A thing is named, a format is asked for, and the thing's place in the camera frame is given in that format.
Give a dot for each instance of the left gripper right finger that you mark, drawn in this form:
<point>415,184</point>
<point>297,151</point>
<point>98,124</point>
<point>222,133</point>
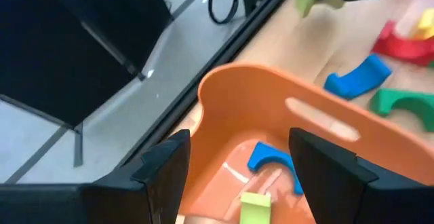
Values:
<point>332,183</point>

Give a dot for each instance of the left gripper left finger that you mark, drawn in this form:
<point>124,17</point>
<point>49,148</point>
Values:
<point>159,183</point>

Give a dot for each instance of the light green arch block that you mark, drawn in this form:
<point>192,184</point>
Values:
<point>305,0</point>

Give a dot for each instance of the natural wood block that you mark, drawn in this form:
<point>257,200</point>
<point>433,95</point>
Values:
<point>412,13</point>

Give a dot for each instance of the blue arch block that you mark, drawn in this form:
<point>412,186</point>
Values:
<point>356,81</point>
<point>264,153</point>

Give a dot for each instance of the red arch block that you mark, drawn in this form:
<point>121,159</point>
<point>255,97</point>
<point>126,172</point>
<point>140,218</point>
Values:
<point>400,49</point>

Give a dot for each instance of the yellow block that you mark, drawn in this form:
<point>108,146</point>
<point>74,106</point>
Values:
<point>425,25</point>

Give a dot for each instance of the orange plastic bin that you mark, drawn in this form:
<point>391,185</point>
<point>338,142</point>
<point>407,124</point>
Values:
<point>254,98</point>

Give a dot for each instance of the black folding partition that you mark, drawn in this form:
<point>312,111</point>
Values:
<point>51,47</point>

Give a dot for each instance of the black aluminium table frame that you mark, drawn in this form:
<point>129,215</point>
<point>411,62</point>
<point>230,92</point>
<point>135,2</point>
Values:
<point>210,64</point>

